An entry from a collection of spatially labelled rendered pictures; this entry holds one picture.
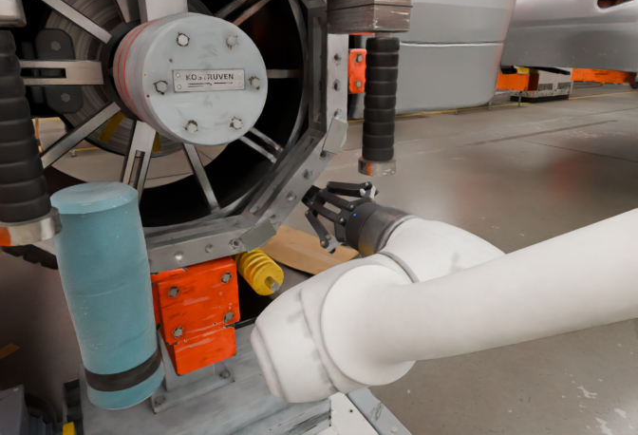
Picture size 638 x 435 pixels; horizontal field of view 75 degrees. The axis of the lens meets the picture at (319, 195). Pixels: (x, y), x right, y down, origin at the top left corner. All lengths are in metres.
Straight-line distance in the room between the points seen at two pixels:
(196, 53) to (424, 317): 0.32
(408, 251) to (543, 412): 0.94
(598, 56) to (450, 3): 1.82
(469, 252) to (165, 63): 0.36
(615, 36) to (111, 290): 2.62
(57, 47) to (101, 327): 0.45
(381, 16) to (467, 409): 1.05
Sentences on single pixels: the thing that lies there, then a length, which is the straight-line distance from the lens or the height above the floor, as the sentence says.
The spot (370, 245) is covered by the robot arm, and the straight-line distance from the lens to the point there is 0.55.
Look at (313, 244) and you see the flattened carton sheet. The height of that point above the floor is 0.01.
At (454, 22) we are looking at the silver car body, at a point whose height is 0.94.
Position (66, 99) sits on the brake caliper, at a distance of 0.80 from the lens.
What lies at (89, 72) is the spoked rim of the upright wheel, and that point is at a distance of 0.68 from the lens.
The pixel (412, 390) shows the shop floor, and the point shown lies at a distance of 1.29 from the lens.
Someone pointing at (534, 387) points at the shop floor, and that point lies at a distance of 1.41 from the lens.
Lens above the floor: 0.88
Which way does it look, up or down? 19 degrees down
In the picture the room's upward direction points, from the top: straight up
